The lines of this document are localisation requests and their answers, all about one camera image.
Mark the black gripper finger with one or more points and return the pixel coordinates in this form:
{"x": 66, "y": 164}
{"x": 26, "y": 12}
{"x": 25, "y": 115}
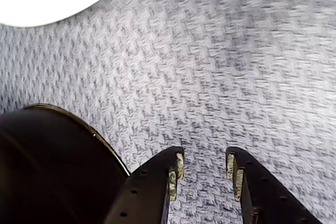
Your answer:
{"x": 270, "y": 203}
{"x": 147, "y": 195}

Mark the black metal bucket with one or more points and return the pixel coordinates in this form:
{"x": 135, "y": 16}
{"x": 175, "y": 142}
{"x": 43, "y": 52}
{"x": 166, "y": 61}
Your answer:
{"x": 52, "y": 169}

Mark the blue woven cloth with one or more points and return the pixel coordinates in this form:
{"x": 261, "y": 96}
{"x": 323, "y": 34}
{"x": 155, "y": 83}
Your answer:
{"x": 210, "y": 77}

